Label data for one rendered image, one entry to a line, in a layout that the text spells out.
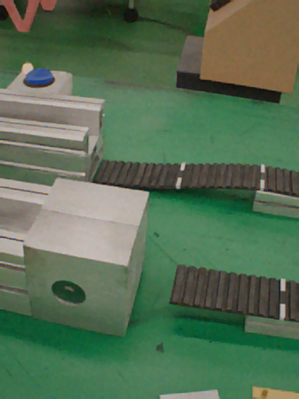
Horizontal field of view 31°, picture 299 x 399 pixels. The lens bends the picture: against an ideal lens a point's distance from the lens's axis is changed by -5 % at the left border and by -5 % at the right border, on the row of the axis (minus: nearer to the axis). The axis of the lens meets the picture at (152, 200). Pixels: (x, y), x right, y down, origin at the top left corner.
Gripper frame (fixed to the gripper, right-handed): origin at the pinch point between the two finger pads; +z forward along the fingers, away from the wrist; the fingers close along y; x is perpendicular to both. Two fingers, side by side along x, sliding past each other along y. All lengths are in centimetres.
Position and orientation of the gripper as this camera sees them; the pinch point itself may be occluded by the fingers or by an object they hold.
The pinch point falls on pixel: (36, 14)
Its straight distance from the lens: 76.8
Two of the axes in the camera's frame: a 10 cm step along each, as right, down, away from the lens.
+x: 9.8, 1.5, -1.0
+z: -0.6, 7.9, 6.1
